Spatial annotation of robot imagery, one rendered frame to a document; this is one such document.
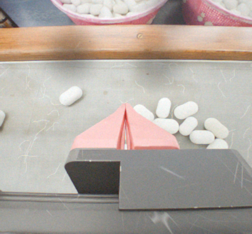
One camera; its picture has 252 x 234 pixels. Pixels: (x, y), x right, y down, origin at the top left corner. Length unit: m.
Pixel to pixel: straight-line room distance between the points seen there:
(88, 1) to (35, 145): 0.30
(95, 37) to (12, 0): 0.36
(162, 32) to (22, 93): 0.26
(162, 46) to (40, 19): 0.34
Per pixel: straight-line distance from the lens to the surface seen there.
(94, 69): 0.24
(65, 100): 0.21
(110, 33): 0.24
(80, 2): 0.36
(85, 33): 0.25
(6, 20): 0.34
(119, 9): 0.32
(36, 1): 0.52
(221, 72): 0.28
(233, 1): 0.40
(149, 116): 0.19
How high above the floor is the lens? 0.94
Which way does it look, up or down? 76 degrees down
